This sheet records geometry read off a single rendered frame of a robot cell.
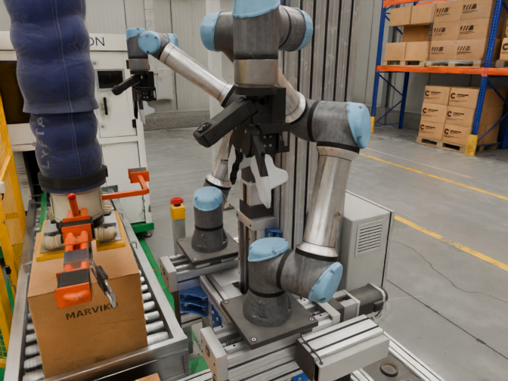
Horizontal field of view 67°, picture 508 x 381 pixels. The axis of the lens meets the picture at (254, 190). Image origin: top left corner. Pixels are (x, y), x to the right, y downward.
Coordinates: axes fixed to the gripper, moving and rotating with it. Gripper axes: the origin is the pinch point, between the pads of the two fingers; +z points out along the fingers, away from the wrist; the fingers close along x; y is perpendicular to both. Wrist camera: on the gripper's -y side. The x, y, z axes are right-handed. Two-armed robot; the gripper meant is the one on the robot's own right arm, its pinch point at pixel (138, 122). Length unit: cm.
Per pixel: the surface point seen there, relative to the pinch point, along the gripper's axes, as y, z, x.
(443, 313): 202, 152, -13
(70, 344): -38, 82, -18
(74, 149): -25.7, 4.4, -20.5
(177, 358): 2, 100, -25
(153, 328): -3, 98, -3
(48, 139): -32.8, 0.5, -19.9
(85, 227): -26, 25, -40
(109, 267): -19, 57, -10
